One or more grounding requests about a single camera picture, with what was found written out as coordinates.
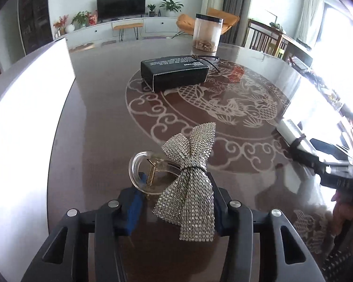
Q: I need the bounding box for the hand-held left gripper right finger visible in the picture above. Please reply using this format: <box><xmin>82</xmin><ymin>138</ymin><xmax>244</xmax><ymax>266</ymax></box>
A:
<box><xmin>207</xmin><ymin>172</ymin><xmax>325</xmax><ymax>282</ymax></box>

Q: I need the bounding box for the bushy green potted plant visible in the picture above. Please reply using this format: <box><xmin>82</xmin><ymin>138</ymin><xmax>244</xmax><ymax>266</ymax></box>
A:
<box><xmin>71</xmin><ymin>11</ymin><xmax>92</xmax><ymax>30</ymax></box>

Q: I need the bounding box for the wooden stool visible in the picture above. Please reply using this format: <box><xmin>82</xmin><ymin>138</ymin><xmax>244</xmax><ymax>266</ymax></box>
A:
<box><xmin>112</xmin><ymin>22</ymin><xmax>144</xmax><ymax>42</ymax></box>

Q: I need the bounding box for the white television cabinet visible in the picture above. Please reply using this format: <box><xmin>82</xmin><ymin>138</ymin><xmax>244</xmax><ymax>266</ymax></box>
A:
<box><xmin>54</xmin><ymin>16</ymin><xmax>195</xmax><ymax>47</ymax></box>

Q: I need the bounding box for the orange lounge chair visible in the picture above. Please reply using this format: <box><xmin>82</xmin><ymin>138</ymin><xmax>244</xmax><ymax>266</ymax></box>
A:
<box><xmin>173</xmin><ymin>7</ymin><xmax>240</xmax><ymax>39</ymax></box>

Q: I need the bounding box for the clear plastic jar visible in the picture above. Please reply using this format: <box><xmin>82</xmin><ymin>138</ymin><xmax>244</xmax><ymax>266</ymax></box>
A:
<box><xmin>191</xmin><ymin>13</ymin><xmax>224</xmax><ymax>53</ymax></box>

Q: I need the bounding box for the red flower arrangement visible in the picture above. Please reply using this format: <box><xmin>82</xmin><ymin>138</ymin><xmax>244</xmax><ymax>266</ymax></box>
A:
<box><xmin>53</xmin><ymin>15</ymin><xmax>69</xmax><ymax>37</ymax></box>

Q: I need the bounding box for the black television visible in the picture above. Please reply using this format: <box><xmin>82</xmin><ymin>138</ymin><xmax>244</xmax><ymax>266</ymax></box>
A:
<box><xmin>96</xmin><ymin>0</ymin><xmax>146</xmax><ymax>22</ymax></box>

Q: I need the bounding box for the wooden chair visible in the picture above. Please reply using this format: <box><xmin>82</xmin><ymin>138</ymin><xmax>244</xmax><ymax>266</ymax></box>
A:
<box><xmin>244</xmin><ymin>18</ymin><xmax>284</xmax><ymax>58</ymax></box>

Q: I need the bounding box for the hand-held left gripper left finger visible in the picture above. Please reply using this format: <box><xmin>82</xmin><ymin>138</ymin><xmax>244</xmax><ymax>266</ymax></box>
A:
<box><xmin>20</xmin><ymin>186</ymin><xmax>144</xmax><ymax>282</ymax></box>

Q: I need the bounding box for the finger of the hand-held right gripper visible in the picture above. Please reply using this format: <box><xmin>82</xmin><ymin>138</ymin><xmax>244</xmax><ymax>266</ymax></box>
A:
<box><xmin>290</xmin><ymin>148</ymin><xmax>330</xmax><ymax>172</ymax></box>
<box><xmin>310</xmin><ymin>137</ymin><xmax>353</xmax><ymax>161</ymax></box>

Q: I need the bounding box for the black rectangular box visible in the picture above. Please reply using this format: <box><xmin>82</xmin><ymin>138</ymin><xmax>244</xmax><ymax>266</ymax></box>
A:
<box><xmin>140</xmin><ymin>54</ymin><xmax>210</xmax><ymax>93</ymax></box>

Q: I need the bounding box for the rhinestone bow hair clip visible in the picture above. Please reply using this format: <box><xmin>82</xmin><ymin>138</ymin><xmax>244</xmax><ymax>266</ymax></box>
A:
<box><xmin>128</xmin><ymin>122</ymin><xmax>217</xmax><ymax>241</ymax></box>

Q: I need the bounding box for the large white power adapter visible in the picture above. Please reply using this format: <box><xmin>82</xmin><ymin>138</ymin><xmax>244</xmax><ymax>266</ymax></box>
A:
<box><xmin>276</xmin><ymin>117</ymin><xmax>315</xmax><ymax>154</ymax></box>

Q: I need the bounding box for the sheer white curtain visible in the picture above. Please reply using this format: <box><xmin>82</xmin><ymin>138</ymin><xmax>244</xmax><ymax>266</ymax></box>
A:
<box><xmin>296</xmin><ymin>0</ymin><xmax>324</xmax><ymax>47</ymax></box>

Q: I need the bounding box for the person's right hand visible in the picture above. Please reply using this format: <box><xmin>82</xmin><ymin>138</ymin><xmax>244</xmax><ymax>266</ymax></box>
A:
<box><xmin>331</xmin><ymin>188</ymin><xmax>353</xmax><ymax>243</ymax></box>

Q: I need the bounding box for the white board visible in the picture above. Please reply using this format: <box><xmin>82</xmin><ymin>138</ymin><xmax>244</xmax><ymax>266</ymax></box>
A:
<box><xmin>0</xmin><ymin>37</ymin><xmax>77</xmax><ymax>165</ymax></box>

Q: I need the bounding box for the large leafy plant white pot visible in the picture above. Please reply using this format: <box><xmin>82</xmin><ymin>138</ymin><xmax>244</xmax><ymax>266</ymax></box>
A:
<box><xmin>160</xmin><ymin>0</ymin><xmax>184</xmax><ymax>17</ymax></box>

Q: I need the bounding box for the dotted dark garment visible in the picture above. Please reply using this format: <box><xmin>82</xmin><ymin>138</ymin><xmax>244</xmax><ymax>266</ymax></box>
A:
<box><xmin>321</xmin><ymin>220</ymin><xmax>353</xmax><ymax>282</ymax></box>

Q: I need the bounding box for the dark bookshelf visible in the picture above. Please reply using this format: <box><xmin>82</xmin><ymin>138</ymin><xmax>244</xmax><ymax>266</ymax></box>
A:
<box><xmin>18</xmin><ymin>0</ymin><xmax>53</xmax><ymax>55</ymax></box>

